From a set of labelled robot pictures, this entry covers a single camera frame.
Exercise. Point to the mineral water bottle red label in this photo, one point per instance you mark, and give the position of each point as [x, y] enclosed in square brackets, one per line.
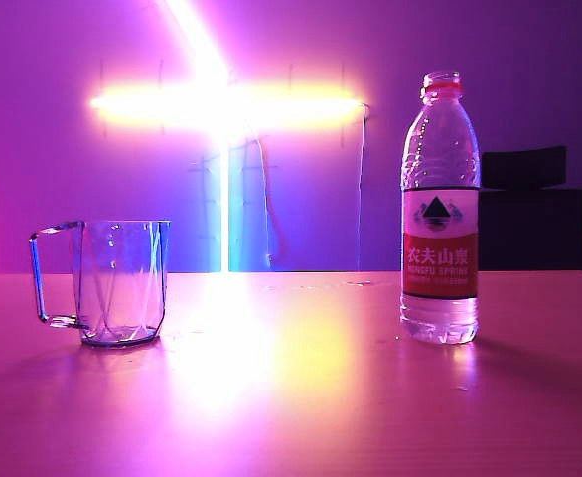
[440, 233]

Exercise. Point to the clear plastic octagonal mug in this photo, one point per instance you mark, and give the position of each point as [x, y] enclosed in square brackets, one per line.
[122, 278]

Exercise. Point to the vertical cyan neon light tube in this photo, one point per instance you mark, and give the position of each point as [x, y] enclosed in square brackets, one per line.
[231, 208]

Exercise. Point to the horizontal yellow neon light tube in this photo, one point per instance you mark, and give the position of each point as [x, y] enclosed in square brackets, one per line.
[221, 103]

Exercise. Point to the diagonal white neon light tube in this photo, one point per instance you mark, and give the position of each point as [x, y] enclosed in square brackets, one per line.
[196, 35]

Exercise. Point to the black office chair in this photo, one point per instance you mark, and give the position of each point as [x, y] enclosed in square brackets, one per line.
[534, 223]

